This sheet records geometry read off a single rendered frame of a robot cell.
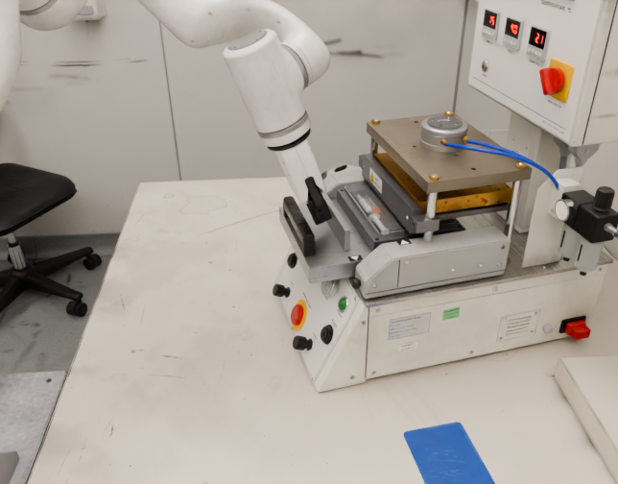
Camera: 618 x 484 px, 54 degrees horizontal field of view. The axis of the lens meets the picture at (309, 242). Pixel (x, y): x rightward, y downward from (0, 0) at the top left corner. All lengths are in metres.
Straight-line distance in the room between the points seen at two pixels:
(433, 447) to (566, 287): 0.38
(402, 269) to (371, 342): 0.14
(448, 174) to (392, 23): 1.64
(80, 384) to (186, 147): 1.68
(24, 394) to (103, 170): 1.73
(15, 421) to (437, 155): 0.82
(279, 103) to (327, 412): 0.50
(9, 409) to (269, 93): 0.68
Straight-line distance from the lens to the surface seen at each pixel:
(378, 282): 0.96
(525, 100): 1.10
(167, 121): 2.65
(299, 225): 1.01
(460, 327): 1.09
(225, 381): 1.10
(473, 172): 0.99
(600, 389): 1.11
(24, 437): 1.11
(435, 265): 0.99
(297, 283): 1.20
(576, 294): 1.19
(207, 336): 1.20
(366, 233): 1.03
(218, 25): 0.99
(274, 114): 0.92
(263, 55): 0.89
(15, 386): 1.20
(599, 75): 0.99
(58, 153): 2.81
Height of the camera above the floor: 1.51
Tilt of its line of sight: 32 degrees down
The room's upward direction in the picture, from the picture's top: 1 degrees counter-clockwise
